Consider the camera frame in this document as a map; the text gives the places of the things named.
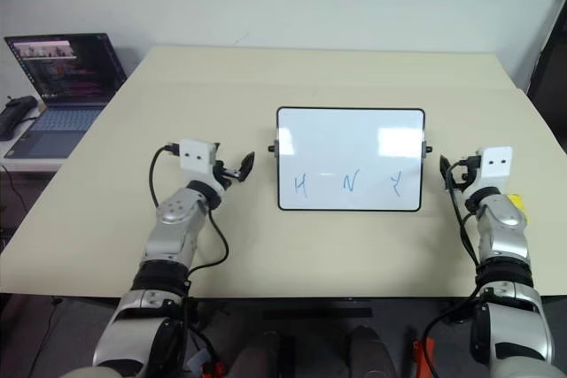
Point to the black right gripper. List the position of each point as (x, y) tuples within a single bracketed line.
[(467, 171)]

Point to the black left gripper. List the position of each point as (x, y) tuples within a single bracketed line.
[(222, 173)]

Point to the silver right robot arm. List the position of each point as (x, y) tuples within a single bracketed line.
[(505, 245)]

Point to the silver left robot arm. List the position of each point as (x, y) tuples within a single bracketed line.
[(173, 236)]

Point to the small black-framed whiteboard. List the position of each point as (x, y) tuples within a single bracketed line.
[(350, 148)]

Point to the open grey laptop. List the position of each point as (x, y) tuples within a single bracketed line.
[(62, 86)]

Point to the black handheld controller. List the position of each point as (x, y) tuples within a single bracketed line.
[(15, 114)]

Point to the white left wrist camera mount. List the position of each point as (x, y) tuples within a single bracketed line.
[(197, 158)]

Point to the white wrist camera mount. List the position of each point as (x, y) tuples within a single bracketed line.
[(497, 162), (197, 158)]

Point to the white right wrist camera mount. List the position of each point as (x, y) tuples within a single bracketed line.
[(497, 162)]

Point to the orange plastic bracket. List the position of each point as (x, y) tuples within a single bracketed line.
[(424, 353)]

